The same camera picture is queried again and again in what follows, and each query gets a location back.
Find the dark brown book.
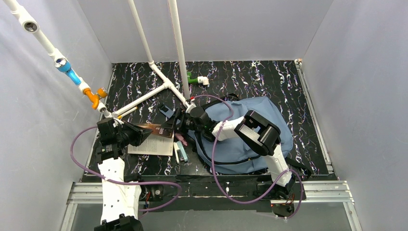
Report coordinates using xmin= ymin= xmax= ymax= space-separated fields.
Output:
xmin=127 ymin=124 xmax=174 ymax=156

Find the blue student backpack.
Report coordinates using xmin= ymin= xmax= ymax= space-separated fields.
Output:
xmin=157 ymin=93 xmax=313 ymax=175

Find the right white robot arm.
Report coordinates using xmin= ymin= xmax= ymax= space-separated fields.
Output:
xmin=159 ymin=105 xmax=294 ymax=193

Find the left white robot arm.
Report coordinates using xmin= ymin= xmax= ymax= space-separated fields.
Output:
xmin=94 ymin=118 xmax=152 ymax=231

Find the pink stapler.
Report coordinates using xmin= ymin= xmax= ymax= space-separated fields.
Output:
xmin=175 ymin=132 xmax=188 ymax=147

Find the teal white stapler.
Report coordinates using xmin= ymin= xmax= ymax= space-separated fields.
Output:
xmin=173 ymin=141 xmax=189 ymax=164

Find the green plastic tap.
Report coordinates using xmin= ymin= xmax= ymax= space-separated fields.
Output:
xmin=187 ymin=72 xmax=199 ymax=84

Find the orange plastic tap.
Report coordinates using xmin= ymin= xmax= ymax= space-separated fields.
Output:
xmin=82 ymin=88 xmax=108 ymax=110

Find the thin white rear pipe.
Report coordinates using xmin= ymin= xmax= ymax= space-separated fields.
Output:
xmin=127 ymin=0 xmax=154 ymax=65

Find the blue plastic tap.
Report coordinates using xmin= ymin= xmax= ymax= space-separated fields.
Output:
xmin=54 ymin=58 xmax=81 ymax=86

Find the white vertical pvc pipe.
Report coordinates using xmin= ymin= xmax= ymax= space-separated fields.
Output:
xmin=167 ymin=0 xmax=191 ymax=99

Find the white slanted pvc pipe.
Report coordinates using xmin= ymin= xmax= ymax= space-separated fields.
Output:
xmin=4 ymin=0 xmax=187 ymax=118

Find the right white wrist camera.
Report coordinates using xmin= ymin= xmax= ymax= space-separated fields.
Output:
xmin=183 ymin=97 xmax=196 ymax=114

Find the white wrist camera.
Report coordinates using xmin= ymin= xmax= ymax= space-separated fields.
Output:
xmin=99 ymin=117 xmax=124 ymax=125
xmin=183 ymin=97 xmax=196 ymax=114

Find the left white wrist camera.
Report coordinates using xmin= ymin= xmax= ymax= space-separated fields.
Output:
xmin=99 ymin=117 xmax=124 ymax=125

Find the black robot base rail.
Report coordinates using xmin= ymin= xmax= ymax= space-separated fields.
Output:
xmin=142 ymin=175 xmax=306 ymax=212

